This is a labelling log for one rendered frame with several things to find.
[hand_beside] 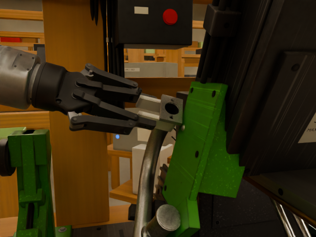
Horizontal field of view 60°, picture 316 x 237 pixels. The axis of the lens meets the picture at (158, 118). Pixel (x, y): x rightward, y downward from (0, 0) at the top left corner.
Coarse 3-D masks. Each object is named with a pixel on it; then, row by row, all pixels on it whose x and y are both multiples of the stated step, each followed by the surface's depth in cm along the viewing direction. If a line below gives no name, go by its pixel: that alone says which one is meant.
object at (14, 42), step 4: (0, 40) 635; (4, 40) 637; (8, 40) 640; (12, 40) 642; (16, 40) 645; (20, 40) 656; (24, 40) 652; (28, 40) 654; (32, 40) 656; (36, 40) 667; (0, 44) 629; (4, 44) 631; (8, 44) 633; (12, 44) 635; (16, 44) 638; (20, 44) 640; (24, 44) 643; (28, 44) 645; (32, 44) 647
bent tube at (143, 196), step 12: (168, 96) 49; (168, 108) 50; (180, 108) 48; (168, 120) 46; (180, 120) 46; (156, 132) 52; (156, 144) 54; (144, 156) 55; (156, 156) 55; (144, 168) 54; (144, 180) 53; (144, 192) 51; (144, 204) 49; (144, 216) 48
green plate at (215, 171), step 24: (192, 96) 46; (216, 96) 37; (192, 120) 43; (216, 120) 38; (192, 144) 41; (216, 144) 40; (168, 168) 49; (192, 168) 40; (216, 168) 40; (240, 168) 41; (168, 192) 46; (192, 192) 38; (216, 192) 41
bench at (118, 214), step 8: (112, 208) 84; (120, 208) 84; (128, 208) 84; (112, 216) 79; (120, 216) 79; (0, 224) 75; (8, 224) 75; (16, 224) 75; (88, 224) 75; (96, 224) 75; (104, 224) 75; (0, 232) 71; (8, 232) 71
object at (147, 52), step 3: (144, 51) 996; (147, 51) 979; (150, 51) 983; (153, 51) 986; (165, 51) 992; (126, 54) 950; (144, 54) 968; (147, 54) 971; (150, 54) 974; (153, 54) 977; (165, 60) 997
